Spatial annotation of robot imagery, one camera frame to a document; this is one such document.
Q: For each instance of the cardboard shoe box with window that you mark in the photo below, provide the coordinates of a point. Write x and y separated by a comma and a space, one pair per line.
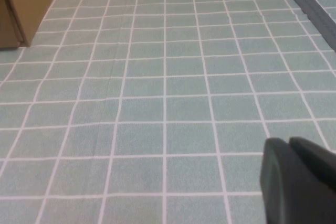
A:
23, 3

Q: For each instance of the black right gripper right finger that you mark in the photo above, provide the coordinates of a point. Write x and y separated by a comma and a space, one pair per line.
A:
317, 187

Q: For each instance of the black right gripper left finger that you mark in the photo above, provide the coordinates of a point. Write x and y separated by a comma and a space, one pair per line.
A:
278, 182

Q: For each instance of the green checked tablecloth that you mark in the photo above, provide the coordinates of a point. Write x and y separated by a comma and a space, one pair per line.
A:
162, 108

